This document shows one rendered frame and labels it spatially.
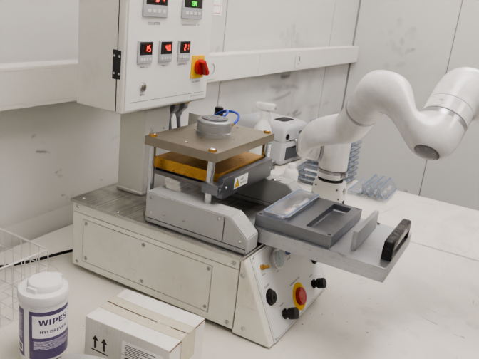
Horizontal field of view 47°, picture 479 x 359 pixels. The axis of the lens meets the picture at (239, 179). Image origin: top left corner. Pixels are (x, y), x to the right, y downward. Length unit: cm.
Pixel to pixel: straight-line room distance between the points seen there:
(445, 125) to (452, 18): 239
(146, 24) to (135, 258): 51
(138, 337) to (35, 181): 67
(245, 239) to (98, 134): 73
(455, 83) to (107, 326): 84
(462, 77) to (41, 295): 93
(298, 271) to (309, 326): 13
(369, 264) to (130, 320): 45
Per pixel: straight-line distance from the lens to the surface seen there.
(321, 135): 147
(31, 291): 102
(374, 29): 364
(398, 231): 112
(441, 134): 117
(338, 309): 132
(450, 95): 122
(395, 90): 123
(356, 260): 105
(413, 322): 135
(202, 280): 115
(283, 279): 120
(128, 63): 117
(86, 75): 124
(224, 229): 109
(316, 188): 163
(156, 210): 118
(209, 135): 121
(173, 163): 120
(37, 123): 149
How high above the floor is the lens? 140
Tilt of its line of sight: 18 degrees down
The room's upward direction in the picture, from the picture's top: 6 degrees clockwise
